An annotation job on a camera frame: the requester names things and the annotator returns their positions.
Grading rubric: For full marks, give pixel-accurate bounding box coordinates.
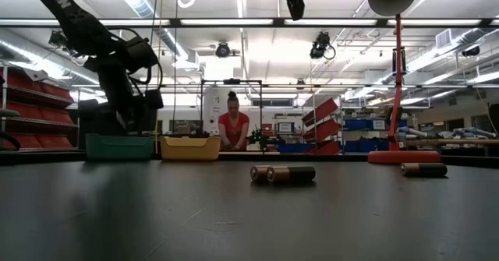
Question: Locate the blue bin shelf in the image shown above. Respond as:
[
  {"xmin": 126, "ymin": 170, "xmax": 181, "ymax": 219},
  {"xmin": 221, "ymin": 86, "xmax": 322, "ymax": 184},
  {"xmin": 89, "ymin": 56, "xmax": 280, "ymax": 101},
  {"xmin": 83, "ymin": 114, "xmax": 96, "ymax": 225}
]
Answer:
[{"xmin": 342, "ymin": 116, "xmax": 409, "ymax": 153}]

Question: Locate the yellow plastic bin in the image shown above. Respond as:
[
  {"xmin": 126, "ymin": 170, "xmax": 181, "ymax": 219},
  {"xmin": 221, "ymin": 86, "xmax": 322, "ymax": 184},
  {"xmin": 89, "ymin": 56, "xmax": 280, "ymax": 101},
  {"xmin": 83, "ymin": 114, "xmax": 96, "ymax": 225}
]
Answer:
[{"xmin": 160, "ymin": 136, "xmax": 222, "ymax": 161}]

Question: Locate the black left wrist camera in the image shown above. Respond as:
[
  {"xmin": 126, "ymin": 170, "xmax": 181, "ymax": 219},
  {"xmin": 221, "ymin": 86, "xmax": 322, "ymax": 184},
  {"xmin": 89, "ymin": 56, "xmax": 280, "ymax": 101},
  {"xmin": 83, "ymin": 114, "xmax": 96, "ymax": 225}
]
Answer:
[{"xmin": 124, "ymin": 37, "xmax": 160, "ymax": 69}]

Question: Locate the black ceiling mounted camera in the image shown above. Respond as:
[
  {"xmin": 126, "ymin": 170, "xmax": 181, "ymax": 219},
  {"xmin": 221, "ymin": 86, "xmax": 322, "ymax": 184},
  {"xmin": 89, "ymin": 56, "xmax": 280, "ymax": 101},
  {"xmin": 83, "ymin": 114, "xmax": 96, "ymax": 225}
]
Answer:
[
  {"xmin": 48, "ymin": 30, "xmax": 79, "ymax": 58},
  {"xmin": 310, "ymin": 30, "xmax": 337, "ymax": 61},
  {"xmin": 215, "ymin": 41, "xmax": 232, "ymax": 58}
]

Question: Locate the wooden workbench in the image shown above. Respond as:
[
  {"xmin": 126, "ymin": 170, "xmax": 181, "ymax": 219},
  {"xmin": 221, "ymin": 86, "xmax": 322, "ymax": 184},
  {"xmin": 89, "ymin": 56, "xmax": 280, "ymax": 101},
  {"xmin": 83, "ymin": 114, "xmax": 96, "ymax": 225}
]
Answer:
[{"xmin": 405, "ymin": 137, "xmax": 499, "ymax": 157}]

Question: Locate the black metal rig frame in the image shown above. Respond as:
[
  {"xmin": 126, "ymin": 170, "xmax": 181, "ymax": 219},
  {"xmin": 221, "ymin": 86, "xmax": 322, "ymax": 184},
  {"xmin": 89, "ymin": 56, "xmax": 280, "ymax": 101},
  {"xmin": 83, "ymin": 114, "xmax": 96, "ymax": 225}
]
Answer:
[{"xmin": 200, "ymin": 78, "xmax": 264, "ymax": 152}]

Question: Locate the person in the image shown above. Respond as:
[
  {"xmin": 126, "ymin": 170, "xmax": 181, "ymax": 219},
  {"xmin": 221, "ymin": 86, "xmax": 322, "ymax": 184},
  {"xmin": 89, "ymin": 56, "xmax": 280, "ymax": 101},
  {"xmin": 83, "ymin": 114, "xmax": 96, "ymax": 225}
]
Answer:
[{"xmin": 218, "ymin": 90, "xmax": 250, "ymax": 152}]

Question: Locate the tilted red bin rack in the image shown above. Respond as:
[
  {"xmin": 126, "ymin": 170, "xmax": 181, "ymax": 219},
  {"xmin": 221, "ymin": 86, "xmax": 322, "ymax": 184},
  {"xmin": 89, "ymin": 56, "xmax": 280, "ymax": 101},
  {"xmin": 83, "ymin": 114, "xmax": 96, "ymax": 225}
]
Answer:
[{"xmin": 302, "ymin": 97, "xmax": 344, "ymax": 156}]

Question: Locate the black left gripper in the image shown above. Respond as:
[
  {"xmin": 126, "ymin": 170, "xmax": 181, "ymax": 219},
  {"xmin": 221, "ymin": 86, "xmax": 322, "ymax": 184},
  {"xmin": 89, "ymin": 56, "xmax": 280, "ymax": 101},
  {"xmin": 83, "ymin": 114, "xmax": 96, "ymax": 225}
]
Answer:
[{"xmin": 97, "ymin": 64, "xmax": 165, "ymax": 135}]

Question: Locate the teal plastic bin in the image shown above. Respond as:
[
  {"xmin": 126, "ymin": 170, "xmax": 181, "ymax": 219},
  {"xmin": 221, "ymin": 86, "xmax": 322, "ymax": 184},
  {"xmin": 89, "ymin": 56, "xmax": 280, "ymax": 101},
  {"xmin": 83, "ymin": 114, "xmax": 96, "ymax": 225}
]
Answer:
[{"xmin": 85, "ymin": 133, "xmax": 155, "ymax": 161}]

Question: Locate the copper and black battery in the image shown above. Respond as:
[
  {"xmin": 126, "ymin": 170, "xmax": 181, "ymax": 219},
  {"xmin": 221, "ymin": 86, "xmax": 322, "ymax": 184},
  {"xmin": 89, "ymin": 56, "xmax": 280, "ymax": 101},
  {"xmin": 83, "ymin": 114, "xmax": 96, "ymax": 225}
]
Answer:
[
  {"xmin": 267, "ymin": 166, "xmax": 317, "ymax": 183},
  {"xmin": 400, "ymin": 162, "xmax": 448, "ymax": 178},
  {"xmin": 249, "ymin": 165, "xmax": 271, "ymax": 183}
]

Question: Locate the blue storage bin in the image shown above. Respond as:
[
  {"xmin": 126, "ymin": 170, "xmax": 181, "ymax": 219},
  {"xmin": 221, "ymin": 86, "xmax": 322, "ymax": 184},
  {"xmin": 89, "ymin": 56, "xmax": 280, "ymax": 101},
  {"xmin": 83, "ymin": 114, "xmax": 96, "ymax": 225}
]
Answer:
[{"xmin": 276, "ymin": 143, "xmax": 313, "ymax": 153}]

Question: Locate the red bin shelving rack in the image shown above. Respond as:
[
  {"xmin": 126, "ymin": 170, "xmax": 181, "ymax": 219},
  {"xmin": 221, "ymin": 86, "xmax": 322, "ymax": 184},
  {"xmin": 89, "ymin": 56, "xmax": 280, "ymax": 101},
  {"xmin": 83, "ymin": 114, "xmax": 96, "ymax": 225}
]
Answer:
[{"xmin": 0, "ymin": 65, "xmax": 79, "ymax": 153}]

